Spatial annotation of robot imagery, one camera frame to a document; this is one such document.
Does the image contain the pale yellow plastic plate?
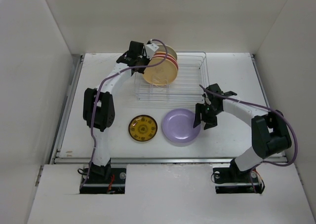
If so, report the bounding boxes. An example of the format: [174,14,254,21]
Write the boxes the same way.
[143,59,178,86]

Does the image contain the small yellow patterned plate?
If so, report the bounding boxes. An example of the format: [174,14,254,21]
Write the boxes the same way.
[128,114,158,143]

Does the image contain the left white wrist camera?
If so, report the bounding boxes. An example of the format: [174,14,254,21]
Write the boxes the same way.
[144,43,159,60]

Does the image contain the purple cable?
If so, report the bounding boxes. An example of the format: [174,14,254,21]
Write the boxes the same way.
[199,84,299,194]
[79,38,169,192]

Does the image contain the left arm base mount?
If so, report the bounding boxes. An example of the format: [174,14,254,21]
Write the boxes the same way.
[78,167,126,194]

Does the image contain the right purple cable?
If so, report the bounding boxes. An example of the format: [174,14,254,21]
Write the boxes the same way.
[199,84,299,194]

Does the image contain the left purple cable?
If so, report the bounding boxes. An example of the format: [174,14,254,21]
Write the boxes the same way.
[79,38,169,192]

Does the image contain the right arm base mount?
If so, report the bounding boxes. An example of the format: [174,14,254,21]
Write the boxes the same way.
[211,167,266,194]

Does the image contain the cream white plastic plate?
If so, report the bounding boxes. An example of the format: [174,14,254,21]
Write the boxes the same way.
[158,44,177,54]

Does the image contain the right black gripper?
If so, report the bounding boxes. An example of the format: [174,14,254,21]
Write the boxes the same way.
[193,103,222,130]

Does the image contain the purple plastic plate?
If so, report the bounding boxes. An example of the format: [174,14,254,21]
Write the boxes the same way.
[162,109,201,147]

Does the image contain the white wire dish rack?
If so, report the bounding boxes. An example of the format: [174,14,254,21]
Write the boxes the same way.
[134,51,209,104]

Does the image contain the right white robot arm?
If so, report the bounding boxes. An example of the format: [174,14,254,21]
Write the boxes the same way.
[193,84,297,183]

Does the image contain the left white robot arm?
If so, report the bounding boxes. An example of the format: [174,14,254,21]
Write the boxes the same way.
[83,41,158,183]

